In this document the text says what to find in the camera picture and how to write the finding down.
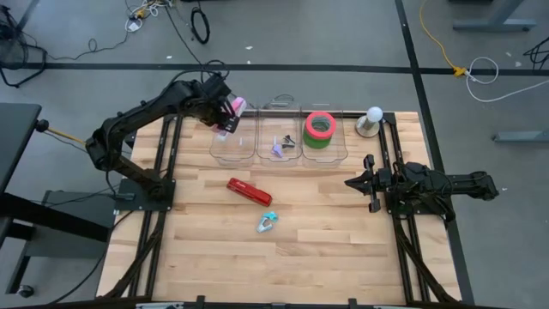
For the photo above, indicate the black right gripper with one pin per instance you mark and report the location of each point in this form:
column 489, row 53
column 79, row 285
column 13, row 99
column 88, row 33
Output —
column 381, row 182

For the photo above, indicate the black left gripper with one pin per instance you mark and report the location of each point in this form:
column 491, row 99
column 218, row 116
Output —
column 214, row 98

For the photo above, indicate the black staple remover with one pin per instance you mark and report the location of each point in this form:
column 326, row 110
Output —
column 286, row 138

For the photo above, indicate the green tape roll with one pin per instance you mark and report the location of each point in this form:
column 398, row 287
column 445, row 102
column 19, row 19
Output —
column 317, row 143

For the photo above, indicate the red stapler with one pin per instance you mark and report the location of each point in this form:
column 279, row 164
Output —
column 249, row 192

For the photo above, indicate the red tape roll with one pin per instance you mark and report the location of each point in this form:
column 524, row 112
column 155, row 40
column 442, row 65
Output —
column 309, row 125

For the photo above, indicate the grey-blue staple remover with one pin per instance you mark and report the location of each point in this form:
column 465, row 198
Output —
column 263, row 225

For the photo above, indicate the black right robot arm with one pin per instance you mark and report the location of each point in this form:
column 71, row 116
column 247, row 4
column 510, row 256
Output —
column 463, row 184

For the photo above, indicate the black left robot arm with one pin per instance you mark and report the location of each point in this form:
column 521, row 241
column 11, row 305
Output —
column 141, row 113

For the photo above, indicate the clear plastic bin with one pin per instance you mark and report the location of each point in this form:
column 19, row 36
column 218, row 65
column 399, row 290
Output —
column 279, row 124
column 339, row 154
column 240, row 150

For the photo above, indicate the white bulb on brass base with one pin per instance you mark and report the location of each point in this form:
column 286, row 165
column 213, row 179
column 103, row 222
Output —
column 369, row 120

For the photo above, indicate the grey table foot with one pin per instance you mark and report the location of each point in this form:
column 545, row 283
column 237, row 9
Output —
column 523, row 136

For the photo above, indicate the grey table leg base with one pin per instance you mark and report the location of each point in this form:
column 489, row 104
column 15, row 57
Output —
column 493, row 23

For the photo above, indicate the black desk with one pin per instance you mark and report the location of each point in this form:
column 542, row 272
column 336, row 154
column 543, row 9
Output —
column 17, row 137

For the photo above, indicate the black caster wheel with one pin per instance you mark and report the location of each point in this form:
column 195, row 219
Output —
column 25, row 291

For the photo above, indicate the black aluminium rig frame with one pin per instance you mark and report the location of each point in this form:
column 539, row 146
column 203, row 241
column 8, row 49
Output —
column 388, row 129

